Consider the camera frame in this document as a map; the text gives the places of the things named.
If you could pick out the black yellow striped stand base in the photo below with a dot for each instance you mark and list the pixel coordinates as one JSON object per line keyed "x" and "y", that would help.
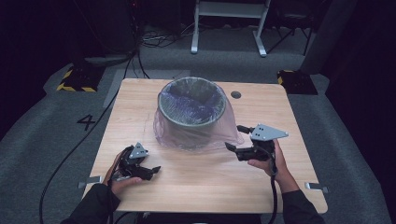
{"x": 81, "y": 79}
{"x": 297, "y": 82}

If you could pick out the metal table bracket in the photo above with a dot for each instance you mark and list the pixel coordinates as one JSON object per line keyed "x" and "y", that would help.
{"x": 317, "y": 187}
{"x": 91, "y": 180}

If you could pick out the grey column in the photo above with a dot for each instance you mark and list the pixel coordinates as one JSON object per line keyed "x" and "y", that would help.
{"x": 327, "y": 37}

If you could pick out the white metal desk frame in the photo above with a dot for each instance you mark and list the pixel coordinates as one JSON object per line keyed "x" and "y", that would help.
{"x": 230, "y": 9}

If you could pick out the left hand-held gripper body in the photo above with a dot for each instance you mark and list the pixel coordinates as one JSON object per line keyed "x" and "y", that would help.
{"x": 132, "y": 165}

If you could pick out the person's right hand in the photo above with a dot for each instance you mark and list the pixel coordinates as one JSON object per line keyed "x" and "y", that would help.
{"x": 278, "y": 165}

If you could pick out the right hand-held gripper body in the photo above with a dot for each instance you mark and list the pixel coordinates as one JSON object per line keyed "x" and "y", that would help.
{"x": 263, "y": 149}

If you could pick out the black tripod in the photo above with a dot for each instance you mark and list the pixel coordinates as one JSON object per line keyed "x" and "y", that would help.
{"x": 295, "y": 21}

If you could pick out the green ribbed trash bin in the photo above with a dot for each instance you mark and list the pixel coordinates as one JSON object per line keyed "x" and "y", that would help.
{"x": 186, "y": 133}

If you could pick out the person's left hand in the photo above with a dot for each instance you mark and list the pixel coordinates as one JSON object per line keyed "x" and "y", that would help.
{"x": 120, "y": 183}

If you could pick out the purple plastic trash bag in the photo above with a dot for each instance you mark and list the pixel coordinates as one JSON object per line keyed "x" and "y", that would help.
{"x": 232, "y": 133}

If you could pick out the dark round table grommet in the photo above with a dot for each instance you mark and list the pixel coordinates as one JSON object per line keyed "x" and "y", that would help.
{"x": 236, "y": 94}

